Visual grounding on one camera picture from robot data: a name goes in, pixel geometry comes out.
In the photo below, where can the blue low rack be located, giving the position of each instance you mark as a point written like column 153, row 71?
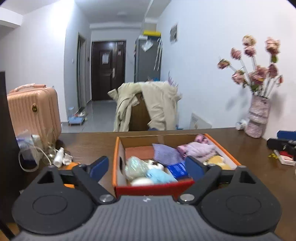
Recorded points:
column 76, row 120

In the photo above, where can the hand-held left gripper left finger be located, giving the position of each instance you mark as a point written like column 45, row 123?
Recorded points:
column 100, row 168

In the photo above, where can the blue packet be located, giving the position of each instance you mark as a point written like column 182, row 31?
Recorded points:
column 178, row 170

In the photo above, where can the orange pouch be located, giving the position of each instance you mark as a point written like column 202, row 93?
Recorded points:
column 72, row 164

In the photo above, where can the beige coat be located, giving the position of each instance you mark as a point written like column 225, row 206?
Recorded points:
column 159, row 104

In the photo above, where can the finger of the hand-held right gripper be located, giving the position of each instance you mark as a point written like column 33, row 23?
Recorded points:
column 276, row 144
column 286, row 135

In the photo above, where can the white round puff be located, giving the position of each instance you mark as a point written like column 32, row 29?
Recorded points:
column 142, row 182

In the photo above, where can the pink purple fuzzy cloth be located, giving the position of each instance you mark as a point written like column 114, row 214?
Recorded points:
column 201, row 139

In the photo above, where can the clear plastic bag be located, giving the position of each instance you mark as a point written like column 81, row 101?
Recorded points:
column 146, row 45

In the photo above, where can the yellow box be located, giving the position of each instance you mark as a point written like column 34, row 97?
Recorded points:
column 151, row 33

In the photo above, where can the white soft toy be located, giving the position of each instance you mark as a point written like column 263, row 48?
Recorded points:
column 156, row 165

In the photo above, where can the clear bag with supplies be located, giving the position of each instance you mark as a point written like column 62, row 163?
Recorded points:
column 30, row 148

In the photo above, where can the pink flower bouquet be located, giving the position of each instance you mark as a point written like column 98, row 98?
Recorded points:
column 256, row 74

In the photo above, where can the small yellow scrap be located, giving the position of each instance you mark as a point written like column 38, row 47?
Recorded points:
column 272, row 155

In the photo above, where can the white paper notice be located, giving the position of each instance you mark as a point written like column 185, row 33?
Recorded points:
column 105, row 58

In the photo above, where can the dark brown door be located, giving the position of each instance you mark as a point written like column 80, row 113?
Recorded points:
column 108, row 78

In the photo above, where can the side doorway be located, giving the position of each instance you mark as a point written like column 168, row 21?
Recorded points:
column 81, row 74

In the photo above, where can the framed wall picture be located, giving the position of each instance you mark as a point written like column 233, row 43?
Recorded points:
column 173, row 33

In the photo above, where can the pink patterned vase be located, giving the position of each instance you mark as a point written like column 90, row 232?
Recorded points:
column 257, row 118

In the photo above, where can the white flat panel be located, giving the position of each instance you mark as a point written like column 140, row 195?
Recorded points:
column 198, row 121

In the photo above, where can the red cardboard box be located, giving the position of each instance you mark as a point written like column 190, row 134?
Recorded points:
column 150, row 191

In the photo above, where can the purple knitted cloth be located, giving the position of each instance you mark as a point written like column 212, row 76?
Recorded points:
column 166, row 153

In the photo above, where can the purple decorative bouquet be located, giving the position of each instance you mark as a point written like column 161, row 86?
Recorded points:
column 173, row 83

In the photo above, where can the white printed cup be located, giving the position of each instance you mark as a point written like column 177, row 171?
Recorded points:
column 241, row 124

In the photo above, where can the grey refrigerator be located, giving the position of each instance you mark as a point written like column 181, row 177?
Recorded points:
column 145, row 67

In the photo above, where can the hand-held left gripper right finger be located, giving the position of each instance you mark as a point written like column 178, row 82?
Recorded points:
column 193, row 169

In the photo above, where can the lavender fluffy cloth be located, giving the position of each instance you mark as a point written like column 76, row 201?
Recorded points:
column 201, row 150

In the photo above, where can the light blue plush toy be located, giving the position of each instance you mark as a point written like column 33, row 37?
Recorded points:
column 159, row 176

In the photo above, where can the yellow plush toy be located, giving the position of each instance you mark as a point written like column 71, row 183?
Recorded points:
column 217, row 161

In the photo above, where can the pink ribbed suitcase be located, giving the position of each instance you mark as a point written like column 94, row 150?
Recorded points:
column 32, row 109

